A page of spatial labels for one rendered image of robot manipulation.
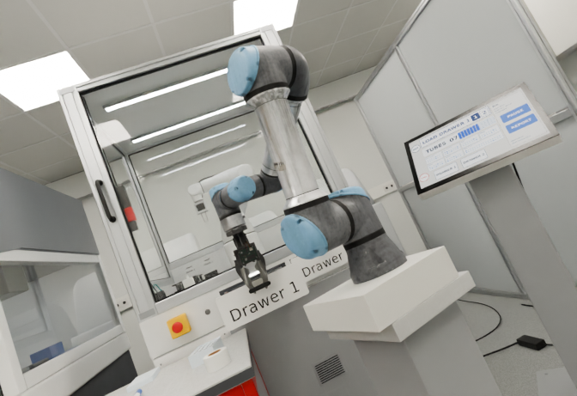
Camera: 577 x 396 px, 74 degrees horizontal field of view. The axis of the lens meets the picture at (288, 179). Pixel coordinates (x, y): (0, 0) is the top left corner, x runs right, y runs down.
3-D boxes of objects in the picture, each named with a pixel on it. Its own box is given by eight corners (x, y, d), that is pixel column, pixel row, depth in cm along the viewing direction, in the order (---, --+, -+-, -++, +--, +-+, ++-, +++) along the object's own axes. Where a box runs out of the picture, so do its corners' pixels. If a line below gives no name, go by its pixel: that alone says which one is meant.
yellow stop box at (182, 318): (190, 332, 145) (183, 313, 146) (172, 340, 143) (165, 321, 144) (191, 329, 150) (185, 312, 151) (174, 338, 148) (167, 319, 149)
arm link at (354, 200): (392, 222, 99) (368, 176, 102) (360, 239, 91) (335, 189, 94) (361, 235, 109) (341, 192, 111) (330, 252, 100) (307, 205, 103)
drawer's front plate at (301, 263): (361, 256, 163) (350, 232, 165) (300, 284, 157) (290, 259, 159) (360, 256, 165) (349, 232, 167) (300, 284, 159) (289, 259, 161)
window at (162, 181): (343, 219, 169) (260, 36, 184) (155, 302, 152) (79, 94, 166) (343, 219, 170) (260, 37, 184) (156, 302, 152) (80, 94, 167)
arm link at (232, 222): (220, 222, 127) (243, 213, 129) (225, 235, 127) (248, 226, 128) (219, 220, 120) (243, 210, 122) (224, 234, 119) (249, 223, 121)
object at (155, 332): (379, 251, 167) (365, 221, 169) (151, 360, 146) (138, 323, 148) (329, 256, 259) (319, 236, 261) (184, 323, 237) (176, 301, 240)
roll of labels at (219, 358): (223, 368, 102) (217, 354, 103) (203, 375, 104) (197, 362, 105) (235, 357, 109) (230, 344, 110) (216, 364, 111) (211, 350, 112)
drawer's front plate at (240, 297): (309, 292, 126) (296, 261, 128) (227, 332, 120) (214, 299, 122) (308, 292, 128) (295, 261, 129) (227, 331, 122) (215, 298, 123)
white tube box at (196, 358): (216, 357, 119) (212, 346, 120) (191, 368, 119) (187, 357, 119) (224, 346, 131) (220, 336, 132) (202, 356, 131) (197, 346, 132)
